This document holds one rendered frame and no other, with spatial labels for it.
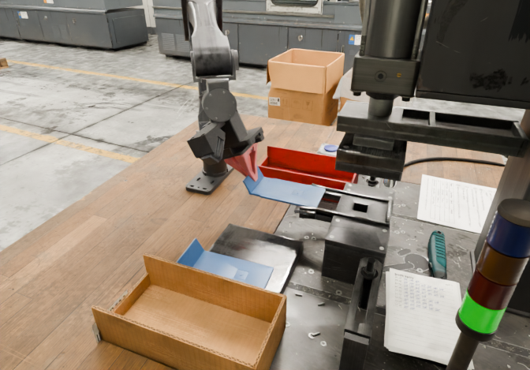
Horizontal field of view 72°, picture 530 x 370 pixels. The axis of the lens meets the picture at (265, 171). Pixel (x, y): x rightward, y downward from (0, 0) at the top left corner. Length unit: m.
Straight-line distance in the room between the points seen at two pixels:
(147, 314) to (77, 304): 0.12
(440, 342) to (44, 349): 0.56
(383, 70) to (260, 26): 5.09
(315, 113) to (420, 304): 2.50
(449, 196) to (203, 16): 0.70
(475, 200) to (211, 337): 0.68
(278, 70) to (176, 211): 2.28
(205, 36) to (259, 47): 4.94
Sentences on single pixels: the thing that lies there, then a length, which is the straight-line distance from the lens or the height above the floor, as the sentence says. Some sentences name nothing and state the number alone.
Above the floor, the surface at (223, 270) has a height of 0.92.
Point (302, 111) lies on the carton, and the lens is 3.05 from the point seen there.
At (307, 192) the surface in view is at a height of 0.99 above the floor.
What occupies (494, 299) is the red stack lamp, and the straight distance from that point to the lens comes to 0.45.
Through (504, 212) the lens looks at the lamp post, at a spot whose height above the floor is 1.19.
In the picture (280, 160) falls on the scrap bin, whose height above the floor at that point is 0.92.
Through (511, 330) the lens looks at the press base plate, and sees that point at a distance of 0.72.
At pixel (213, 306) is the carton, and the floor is 0.90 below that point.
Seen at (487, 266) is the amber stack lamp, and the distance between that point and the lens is 0.43.
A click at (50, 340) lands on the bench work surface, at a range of 0.68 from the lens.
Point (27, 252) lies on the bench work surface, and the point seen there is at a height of 0.90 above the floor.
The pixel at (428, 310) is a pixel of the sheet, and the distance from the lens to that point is 0.62.
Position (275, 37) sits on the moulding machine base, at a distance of 5.55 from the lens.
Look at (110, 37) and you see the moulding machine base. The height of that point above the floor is 0.27.
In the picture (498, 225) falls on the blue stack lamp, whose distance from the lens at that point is 0.40.
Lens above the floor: 1.39
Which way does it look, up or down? 29 degrees down
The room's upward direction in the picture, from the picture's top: straight up
